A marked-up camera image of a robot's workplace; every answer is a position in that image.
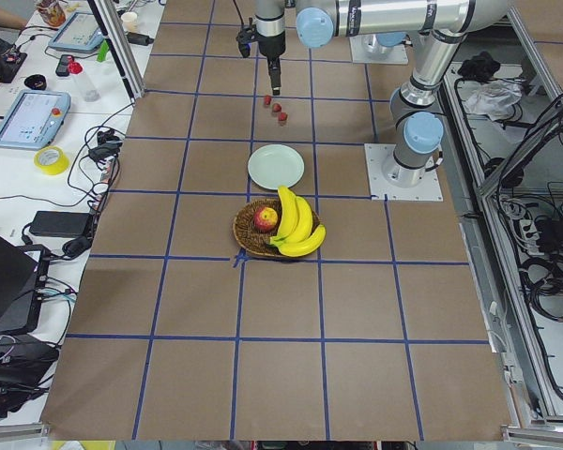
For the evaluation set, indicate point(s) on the white paper cup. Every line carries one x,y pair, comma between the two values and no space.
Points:
130,21

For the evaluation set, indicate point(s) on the aluminium frame post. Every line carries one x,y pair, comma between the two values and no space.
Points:
113,32

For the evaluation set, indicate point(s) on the white bottle red cap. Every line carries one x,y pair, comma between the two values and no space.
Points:
87,89

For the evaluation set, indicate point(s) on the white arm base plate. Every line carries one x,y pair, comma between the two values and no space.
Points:
381,48
389,181

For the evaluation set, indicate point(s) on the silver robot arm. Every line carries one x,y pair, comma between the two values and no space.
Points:
270,29
375,69

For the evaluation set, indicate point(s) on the yellow banana bunch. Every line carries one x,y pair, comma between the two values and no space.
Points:
296,236

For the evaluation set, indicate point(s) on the black power adapter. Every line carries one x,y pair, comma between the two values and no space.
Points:
139,39

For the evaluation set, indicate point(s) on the black phone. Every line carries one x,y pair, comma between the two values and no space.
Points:
62,66

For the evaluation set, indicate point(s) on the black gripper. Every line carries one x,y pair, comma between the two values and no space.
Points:
271,45

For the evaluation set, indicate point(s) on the black cloth bundle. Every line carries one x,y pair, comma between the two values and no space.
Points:
480,68

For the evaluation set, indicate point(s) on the white crumpled cloth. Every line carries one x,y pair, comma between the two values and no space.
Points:
494,99

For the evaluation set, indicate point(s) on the woven wicker fruit basket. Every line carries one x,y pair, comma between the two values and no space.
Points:
256,242

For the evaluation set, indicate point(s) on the black power brick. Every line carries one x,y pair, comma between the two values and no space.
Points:
59,224

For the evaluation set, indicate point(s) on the teach pendant with screen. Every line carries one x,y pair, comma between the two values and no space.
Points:
80,33

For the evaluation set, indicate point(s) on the light green plate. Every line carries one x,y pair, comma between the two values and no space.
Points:
275,165

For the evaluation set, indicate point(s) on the black laptop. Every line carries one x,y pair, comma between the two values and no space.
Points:
22,275

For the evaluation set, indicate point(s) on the yellow tape roll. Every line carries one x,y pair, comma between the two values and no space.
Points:
51,160

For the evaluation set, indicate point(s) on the red apple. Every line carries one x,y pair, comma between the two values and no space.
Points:
265,219

